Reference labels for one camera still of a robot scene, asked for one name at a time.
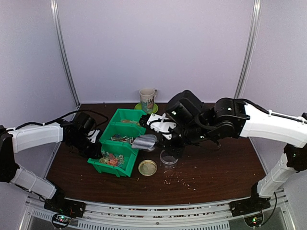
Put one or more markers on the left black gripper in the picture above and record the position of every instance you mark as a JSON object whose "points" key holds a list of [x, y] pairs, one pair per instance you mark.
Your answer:
{"points": [[96, 153]]}

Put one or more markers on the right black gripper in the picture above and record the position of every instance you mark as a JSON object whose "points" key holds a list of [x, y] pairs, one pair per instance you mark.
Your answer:
{"points": [[174, 151]]}

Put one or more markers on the clear plastic round container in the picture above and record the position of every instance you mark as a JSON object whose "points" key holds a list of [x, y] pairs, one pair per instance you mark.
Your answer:
{"points": [[168, 161]]}

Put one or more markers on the green candy bin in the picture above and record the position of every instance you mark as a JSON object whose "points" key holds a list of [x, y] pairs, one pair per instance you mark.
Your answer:
{"points": [[128, 116], [118, 158], [118, 132]]}

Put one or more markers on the silver metal scoop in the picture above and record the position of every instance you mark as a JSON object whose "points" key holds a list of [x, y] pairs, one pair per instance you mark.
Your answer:
{"points": [[145, 142]]}

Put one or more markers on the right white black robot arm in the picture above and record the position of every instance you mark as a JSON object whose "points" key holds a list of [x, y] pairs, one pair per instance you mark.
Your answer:
{"points": [[187, 120]]}

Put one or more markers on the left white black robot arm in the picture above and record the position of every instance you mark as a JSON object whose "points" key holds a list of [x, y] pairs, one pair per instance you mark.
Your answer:
{"points": [[81, 133]]}

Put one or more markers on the gold round lid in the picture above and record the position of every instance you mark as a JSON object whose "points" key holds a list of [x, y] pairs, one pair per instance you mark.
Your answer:
{"points": [[147, 168]]}

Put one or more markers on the green saucer plate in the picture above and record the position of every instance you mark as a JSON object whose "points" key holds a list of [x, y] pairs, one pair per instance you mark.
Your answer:
{"points": [[139, 107]]}

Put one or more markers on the patterned ceramic mug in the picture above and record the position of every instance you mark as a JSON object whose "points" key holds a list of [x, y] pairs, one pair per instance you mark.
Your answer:
{"points": [[147, 99]]}

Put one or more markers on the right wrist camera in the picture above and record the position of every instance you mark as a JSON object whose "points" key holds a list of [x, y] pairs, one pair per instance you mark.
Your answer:
{"points": [[159, 124]]}

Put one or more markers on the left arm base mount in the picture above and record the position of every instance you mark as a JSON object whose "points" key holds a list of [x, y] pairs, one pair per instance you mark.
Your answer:
{"points": [[70, 208]]}

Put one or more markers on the front aluminium rail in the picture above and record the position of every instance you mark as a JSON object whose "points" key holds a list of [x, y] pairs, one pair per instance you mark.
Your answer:
{"points": [[201, 216]]}

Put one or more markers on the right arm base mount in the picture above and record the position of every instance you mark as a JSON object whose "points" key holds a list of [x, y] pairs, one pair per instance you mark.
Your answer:
{"points": [[248, 206]]}

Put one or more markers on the left aluminium frame post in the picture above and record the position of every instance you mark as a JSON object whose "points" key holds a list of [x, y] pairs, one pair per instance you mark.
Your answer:
{"points": [[63, 53]]}

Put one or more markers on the aluminium frame post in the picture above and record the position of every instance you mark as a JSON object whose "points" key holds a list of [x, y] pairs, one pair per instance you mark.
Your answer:
{"points": [[63, 53], [251, 42]]}

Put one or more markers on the right aluminium frame post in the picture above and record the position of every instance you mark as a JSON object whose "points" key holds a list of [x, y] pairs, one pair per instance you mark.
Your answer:
{"points": [[251, 42]]}

